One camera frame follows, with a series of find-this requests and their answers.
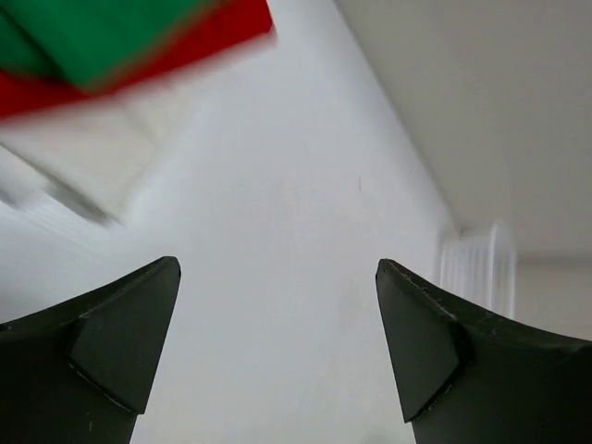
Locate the green t shirt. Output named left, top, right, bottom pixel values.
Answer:
left=1, top=0, right=219, bottom=91

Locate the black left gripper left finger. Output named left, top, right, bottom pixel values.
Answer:
left=1, top=256, right=180, bottom=443

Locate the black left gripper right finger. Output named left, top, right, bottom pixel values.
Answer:
left=376, top=259, right=591, bottom=444

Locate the red t shirt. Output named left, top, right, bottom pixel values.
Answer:
left=1, top=0, right=275, bottom=120

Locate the white t shirt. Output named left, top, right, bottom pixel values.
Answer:
left=1, top=97, right=194, bottom=223

